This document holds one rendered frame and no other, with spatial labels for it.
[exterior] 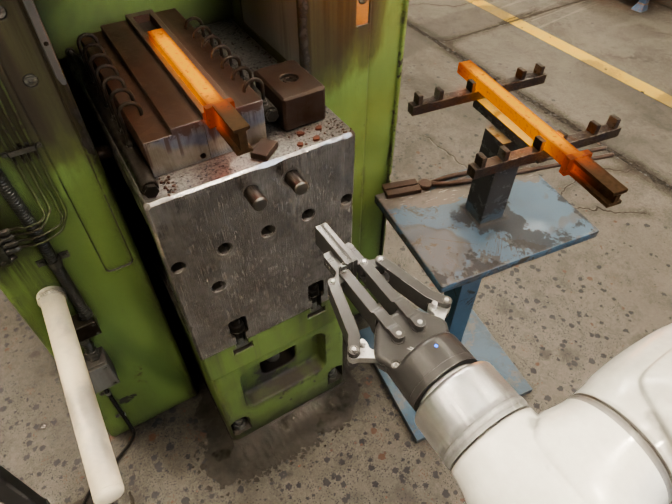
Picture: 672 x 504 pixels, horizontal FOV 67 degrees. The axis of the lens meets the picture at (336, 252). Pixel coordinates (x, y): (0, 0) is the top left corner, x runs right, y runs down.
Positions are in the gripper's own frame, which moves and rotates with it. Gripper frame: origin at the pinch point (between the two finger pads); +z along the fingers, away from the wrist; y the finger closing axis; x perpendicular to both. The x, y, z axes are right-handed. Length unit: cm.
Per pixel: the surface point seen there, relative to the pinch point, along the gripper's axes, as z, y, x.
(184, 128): 35.0, -6.0, -1.4
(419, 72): 171, 158, -100
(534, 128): 13, 48, -8
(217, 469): 26, -22, -99
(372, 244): 50, 43, -68
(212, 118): 33.5, -1.8, -0.1
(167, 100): 43.1, -5.8, -0.8
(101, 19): 83, -7, -2
